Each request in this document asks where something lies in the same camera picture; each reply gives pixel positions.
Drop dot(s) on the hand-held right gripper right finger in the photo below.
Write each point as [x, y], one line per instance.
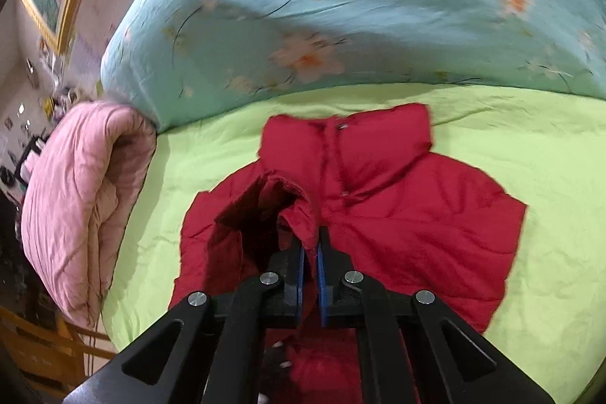
[323, 285]

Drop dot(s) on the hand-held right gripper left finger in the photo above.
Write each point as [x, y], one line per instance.
[299, 278]

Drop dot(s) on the red puffer jacket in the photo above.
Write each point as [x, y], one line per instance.
[416, 214]

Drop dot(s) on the folded pink quilt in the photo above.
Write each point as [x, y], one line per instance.
[75, 195]

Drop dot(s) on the lime green bed sheet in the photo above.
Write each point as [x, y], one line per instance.
[544, 148]

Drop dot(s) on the wooden chair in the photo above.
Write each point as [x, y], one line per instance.
[42, 352]

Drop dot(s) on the pile of small clutter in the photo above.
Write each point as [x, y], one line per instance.
[33, 119]

